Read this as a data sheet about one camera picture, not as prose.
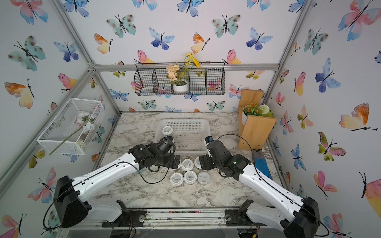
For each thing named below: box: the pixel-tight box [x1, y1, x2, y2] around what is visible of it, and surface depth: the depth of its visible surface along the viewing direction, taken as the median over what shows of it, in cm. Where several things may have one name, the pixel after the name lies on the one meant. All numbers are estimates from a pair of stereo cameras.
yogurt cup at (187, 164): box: [181, 158, 194, 172], surface depth 86 cm
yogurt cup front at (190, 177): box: [183, 170, 198, 185], surface depth 82 cm
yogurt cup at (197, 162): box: [194, 156, 202, 170], surface depth 87 cm
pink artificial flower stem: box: [48, 112, 97, 156], surface depth 75 cm
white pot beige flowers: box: [166, 51, 201, 93], surface depth 86 cm
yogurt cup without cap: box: [197, 171, 211, 186], surface depth 84 cm
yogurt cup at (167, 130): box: [161, 125, 174, 136], surface depth 101 cm
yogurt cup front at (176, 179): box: [169, 172, 184, 186], surface depth 81 cm
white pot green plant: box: [242, 102, 275, 126], surface depth 93 cm
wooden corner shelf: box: [237, 89, 278, 151], surface depth 88 cm
